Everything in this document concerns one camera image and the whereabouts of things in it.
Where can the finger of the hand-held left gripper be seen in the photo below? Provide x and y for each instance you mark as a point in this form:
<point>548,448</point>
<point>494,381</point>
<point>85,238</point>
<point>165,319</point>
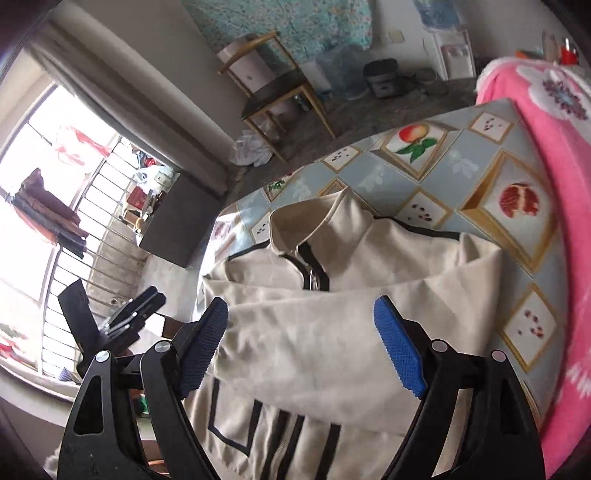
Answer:
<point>138,309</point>

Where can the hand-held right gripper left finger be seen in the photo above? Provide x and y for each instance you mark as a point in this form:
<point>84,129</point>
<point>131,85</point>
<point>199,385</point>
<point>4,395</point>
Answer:
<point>203,346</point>

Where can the black rice cooker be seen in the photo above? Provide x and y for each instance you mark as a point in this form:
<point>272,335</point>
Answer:
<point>381,78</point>

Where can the grey curtain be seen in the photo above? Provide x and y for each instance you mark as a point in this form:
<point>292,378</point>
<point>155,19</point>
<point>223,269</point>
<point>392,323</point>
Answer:
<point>152,101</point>

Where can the wooden chair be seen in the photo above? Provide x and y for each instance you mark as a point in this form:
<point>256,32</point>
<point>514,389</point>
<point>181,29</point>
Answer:
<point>277,87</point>

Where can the dark cabinet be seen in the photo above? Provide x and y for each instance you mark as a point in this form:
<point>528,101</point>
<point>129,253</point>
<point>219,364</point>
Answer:
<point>184,221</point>

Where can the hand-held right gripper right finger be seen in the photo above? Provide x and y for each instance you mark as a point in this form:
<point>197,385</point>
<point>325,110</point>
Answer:
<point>399,350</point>

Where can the white box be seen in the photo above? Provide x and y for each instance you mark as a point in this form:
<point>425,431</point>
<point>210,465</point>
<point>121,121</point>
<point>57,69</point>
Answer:
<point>244,69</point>

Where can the fruit print tablecloth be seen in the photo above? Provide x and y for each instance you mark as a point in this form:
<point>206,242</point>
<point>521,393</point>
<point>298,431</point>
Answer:
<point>461,152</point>

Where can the wall socket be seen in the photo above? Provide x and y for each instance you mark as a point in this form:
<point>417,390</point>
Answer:
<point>395,37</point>

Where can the dark hanging clothes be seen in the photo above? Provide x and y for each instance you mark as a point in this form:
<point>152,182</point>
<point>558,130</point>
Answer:
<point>46,212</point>

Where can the pink hanging garment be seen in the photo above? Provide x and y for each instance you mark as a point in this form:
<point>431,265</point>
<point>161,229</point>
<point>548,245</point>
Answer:
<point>81,145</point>

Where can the white water dispenser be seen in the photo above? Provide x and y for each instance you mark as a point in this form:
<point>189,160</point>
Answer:
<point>455,55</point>

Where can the pink floral blanket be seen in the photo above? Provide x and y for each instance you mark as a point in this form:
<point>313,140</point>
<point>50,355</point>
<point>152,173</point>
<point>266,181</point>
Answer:
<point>568,184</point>

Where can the white plastic bag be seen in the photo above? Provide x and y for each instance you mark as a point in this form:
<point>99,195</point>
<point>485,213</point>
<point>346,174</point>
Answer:
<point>249,150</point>

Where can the metal window railing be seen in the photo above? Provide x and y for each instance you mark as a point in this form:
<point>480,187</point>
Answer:
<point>111,221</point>

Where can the teal floral wall cloth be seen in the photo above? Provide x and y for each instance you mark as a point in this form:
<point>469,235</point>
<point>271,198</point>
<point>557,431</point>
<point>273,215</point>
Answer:
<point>286,23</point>

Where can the clear plastic bucket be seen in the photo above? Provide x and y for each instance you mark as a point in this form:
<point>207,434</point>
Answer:
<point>341,76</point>

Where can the cream jacket with black trim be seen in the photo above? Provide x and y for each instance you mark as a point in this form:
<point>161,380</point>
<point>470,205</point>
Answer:
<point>314,346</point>

